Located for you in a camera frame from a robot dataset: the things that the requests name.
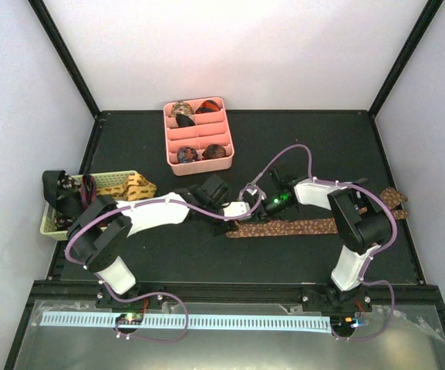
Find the black corner frame post left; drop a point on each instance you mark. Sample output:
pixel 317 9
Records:
pixel 47 22

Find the yellow patterned tie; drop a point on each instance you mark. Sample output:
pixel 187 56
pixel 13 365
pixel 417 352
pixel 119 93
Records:
pixel 134 187

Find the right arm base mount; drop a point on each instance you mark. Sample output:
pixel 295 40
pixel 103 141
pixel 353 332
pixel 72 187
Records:
pixel 344 308

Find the light blue cable duct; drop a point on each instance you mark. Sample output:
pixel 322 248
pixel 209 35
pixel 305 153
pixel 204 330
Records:
pixel 220 322

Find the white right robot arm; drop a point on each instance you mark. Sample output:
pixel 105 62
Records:
pixel 364 222

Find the floral rolled tie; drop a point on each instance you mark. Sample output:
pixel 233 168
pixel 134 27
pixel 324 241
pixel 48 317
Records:
pixel 181 108

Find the black corner frame post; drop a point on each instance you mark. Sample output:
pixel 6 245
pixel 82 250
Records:
pixel 416 34
pixel 47 22

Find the pink divided organizer box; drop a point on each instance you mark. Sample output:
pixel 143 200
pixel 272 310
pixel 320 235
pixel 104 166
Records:
pixel 210 128

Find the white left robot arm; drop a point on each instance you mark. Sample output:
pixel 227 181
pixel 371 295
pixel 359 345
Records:
pixel 100 231

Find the brown floral necktie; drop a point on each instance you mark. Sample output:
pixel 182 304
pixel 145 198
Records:
pixel 391 197

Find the black orange rolled tie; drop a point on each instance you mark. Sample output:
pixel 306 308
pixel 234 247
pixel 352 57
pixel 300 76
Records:
pixel 208 106

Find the dark brown rolled tie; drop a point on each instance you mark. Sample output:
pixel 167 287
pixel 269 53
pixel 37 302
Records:
pixel 214 151

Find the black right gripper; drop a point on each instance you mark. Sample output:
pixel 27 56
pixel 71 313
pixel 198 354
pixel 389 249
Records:
pixel 261 214

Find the black corner frame post right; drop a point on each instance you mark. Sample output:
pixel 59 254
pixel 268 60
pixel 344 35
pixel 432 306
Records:
pixel 416 34

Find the light green plastic basket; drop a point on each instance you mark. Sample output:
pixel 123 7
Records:
pixel 48 225

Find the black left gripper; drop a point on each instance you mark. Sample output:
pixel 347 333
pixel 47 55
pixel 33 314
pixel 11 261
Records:
pixel 230 227

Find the dark striped tie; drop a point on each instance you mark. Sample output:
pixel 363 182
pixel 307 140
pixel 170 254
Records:
pixel 88 190

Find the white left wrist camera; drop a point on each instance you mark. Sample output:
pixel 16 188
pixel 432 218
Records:
pixel 238 210

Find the black patterned tie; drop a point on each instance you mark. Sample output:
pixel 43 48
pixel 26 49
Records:
pixel 62 192

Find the blue patterned rolled tie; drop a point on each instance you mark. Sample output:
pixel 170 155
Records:
pixel 186 154

